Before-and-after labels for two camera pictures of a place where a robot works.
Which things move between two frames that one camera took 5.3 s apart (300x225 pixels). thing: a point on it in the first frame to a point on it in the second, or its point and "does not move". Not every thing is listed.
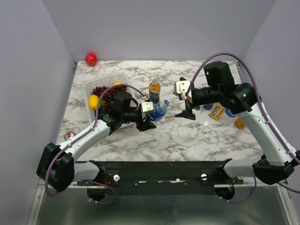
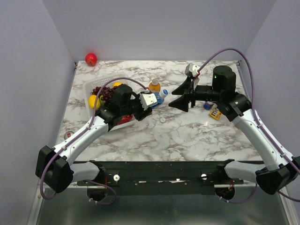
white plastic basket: x=122 y=78 does not move
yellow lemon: x=93 y=101 does not move
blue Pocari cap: x=166 y=102 to x=165 y=92
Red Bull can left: x=69 y=135 does not move
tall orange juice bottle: x=154 y=91 does not move
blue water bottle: x=160 y=110 to x=160 y=100
